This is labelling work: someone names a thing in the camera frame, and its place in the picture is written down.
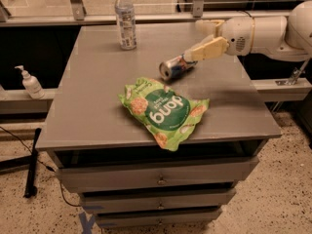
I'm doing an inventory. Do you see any bottom grey drawer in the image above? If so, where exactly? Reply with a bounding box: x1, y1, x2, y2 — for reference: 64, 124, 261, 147
96, 207, 221, 228

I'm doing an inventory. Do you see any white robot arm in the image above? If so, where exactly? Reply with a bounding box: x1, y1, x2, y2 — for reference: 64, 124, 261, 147
183, 0, 312, 61

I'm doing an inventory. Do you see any green snack bag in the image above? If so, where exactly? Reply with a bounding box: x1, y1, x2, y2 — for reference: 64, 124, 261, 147
119, 77, 210, 151

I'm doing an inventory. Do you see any grey metal railing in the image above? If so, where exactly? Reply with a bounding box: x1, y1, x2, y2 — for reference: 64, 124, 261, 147
0, 0, 295, 26

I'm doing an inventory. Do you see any black cable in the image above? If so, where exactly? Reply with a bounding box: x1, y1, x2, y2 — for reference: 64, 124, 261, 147
0, 126, 81, 209

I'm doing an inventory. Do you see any top grey drawer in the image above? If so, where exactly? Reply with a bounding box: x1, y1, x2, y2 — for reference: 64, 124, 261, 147
57, 156, 259, 193

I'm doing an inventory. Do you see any black stand leg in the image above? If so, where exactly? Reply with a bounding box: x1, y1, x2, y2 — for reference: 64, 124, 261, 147
24, 128, 41, 198

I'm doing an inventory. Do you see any redbull can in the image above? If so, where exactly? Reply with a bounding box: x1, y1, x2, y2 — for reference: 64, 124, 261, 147
159, 55, 197, 81

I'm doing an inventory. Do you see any blue tape cross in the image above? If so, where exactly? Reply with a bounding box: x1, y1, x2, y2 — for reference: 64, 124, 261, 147
79, 213, 96, 234

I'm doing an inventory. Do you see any grey drawer cabinet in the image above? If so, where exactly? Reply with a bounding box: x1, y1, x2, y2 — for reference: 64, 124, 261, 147
36, 23, 280, 228

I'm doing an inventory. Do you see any clear plastic water bottle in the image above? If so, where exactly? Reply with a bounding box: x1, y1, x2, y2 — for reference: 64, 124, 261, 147
115, 0, 137, 50

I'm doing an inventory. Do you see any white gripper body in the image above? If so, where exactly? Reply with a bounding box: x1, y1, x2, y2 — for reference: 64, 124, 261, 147
221, 17, 254, 56

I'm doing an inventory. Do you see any middle grey drawer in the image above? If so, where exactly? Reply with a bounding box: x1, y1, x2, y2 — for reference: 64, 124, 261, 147
80, 188, 236, 214

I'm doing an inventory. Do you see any metal bracket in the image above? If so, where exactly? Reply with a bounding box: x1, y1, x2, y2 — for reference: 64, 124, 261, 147
275, 59, 309, 86

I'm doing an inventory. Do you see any grey drawer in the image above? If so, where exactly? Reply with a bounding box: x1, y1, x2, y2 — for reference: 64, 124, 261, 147
96, 207, 221, 228
57, 156, 259, 193
80, 188, 236, 214

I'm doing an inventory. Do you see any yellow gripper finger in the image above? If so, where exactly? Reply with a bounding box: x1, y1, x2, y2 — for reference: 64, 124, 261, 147
183, 35, 229, 61
195, 19, 224, 37

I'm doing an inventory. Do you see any white pump dispenser bottle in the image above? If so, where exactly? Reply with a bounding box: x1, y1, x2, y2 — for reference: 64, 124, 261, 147
16, 65, 45, 99

